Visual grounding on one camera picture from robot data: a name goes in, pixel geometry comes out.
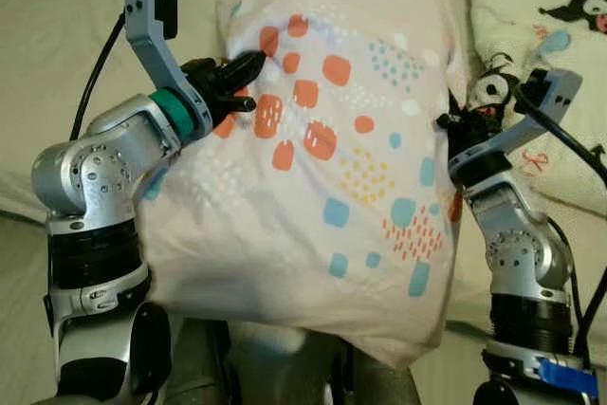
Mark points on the pink pillow with coloured spots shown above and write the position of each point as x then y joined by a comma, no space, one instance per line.
313,187

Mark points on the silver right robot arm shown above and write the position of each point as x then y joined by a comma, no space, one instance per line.
517,244

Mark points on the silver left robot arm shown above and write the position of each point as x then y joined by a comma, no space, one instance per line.
95,168

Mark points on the folded cream cartoon print blanket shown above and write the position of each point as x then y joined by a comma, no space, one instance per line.
560,7

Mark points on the mattress with cream sheet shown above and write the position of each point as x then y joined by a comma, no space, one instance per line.
57,26

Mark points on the grey right robot leg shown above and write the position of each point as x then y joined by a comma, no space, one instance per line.
379,388

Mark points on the grey robot leg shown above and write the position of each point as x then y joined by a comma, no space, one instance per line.
199,377
379,388

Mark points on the grey left robot leg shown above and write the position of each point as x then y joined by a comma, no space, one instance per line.
199,377

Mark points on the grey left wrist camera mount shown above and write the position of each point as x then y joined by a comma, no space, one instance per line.
142,26

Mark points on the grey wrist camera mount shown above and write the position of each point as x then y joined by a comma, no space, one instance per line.
555,92
142,26

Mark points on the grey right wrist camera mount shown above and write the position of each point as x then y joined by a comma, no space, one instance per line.
555,92

